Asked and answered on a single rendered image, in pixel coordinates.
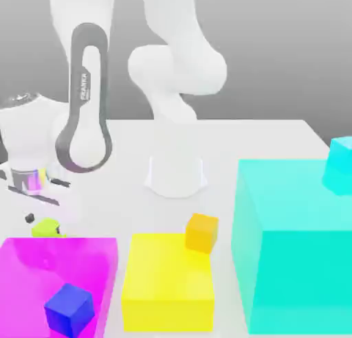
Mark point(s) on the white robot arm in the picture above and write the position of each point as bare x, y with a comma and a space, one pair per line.
178, 68

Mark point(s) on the small orange cube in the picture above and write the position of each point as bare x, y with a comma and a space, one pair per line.
202, 233

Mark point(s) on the small lime green cube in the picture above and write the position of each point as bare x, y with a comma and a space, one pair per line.
45, 228

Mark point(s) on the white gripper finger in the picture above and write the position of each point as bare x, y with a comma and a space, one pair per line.
29, 218
58, 229

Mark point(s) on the small cyan cube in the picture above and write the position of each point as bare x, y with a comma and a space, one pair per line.
339, 167

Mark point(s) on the large magenta box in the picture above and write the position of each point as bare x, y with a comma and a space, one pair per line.
33, 261

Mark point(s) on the small blue cube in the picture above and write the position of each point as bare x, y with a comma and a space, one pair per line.
68, 310

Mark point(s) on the large turquoise box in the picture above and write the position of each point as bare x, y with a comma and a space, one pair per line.
291, 233

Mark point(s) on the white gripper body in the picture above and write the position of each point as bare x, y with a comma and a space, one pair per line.
34, 200

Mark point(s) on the large yellow box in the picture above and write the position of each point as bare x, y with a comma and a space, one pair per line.
167, 283

